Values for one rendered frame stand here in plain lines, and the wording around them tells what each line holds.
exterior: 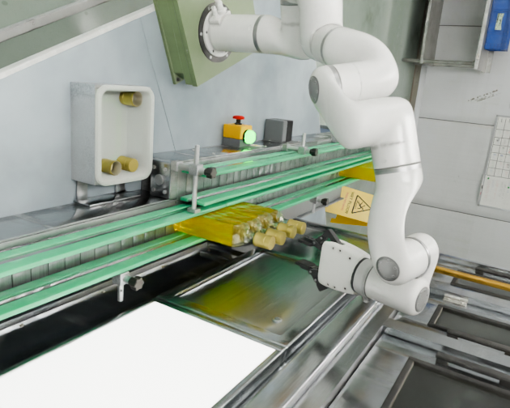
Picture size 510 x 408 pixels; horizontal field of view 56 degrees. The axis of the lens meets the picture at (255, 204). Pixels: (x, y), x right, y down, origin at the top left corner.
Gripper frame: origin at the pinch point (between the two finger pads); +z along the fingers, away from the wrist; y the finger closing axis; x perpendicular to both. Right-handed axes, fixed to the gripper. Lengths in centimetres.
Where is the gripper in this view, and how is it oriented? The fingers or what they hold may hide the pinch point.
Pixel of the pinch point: (306, 252)
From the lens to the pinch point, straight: 110.7
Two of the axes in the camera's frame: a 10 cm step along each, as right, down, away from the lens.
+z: -6.9, -2.4, 6.9
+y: 1.0, -9.7, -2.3
